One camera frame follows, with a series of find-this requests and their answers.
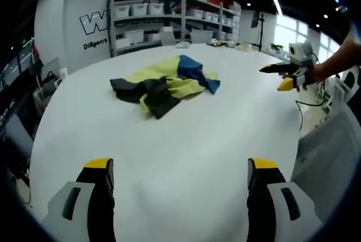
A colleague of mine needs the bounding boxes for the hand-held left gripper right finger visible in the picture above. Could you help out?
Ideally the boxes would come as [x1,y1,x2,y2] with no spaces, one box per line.
[246,156,325,242]

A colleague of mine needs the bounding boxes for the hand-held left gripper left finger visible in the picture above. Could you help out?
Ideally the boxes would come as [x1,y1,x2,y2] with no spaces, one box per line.
[41,157,116,242]

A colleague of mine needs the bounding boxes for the yellow blue black garment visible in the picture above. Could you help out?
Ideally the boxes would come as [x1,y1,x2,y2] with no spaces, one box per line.
[109,54,221,120]

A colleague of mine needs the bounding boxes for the person's right hand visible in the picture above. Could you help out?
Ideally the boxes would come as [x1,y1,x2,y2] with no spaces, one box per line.
[306,63,329,85]

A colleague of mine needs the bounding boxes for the grey mesh office chair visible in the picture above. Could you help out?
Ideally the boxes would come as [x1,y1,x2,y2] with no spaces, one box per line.
[289,108,361,227]

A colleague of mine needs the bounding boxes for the black monitor on stand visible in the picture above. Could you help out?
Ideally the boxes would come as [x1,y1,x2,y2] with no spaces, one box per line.
[251,10,266,52]

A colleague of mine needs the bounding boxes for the white chair back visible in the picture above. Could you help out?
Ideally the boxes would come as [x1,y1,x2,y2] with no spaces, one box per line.
[159,26,178,46]
[190,29,214,44]

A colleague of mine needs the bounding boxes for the grey metal shelving unit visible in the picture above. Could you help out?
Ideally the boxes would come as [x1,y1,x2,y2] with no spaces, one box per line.
[106,0,243,58]

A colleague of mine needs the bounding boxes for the grey bag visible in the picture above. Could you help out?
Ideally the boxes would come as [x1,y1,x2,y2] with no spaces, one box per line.
[41,58,62,96]

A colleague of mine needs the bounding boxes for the dark computer monitor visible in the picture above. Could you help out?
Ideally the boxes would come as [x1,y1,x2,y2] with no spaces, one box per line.
[0,37,35,92]

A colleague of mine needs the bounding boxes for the row of white storage bins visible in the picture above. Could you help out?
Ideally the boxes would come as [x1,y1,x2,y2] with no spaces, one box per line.
[114,0,241,50]

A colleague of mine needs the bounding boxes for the black cable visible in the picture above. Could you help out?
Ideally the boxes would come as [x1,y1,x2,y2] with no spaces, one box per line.
[294,82,328,133]

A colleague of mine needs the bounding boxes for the white machine frame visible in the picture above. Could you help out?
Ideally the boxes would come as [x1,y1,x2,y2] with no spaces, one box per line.
[296,65,361,131]

